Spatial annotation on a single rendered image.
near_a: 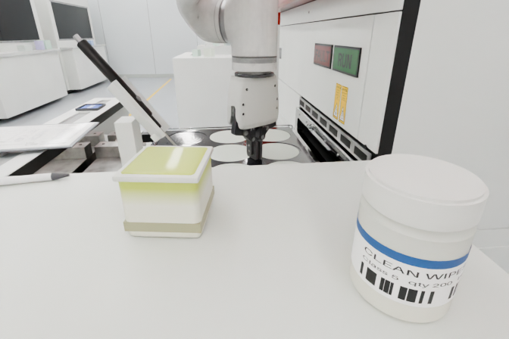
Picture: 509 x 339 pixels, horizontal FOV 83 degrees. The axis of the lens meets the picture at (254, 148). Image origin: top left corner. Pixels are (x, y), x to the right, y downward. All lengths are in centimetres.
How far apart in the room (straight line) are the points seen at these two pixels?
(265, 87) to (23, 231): 41
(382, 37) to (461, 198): 31
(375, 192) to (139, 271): 19
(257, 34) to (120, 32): 843
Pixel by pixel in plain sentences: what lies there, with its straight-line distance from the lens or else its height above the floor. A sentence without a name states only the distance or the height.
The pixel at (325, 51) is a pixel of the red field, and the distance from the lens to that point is 67.
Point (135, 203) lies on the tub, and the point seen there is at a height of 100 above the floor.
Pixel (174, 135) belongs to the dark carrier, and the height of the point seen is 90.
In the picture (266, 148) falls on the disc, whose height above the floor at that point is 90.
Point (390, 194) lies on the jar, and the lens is 19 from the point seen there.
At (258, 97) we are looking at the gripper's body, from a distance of 55.
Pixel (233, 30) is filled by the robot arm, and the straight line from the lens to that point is 53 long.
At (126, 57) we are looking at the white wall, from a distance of 890.
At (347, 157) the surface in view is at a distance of 53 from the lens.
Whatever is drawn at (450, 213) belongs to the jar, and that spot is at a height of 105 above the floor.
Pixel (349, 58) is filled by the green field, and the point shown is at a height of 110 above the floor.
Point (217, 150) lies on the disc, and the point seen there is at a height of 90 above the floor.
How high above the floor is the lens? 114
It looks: 22 degrees down
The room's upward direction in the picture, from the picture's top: straight up
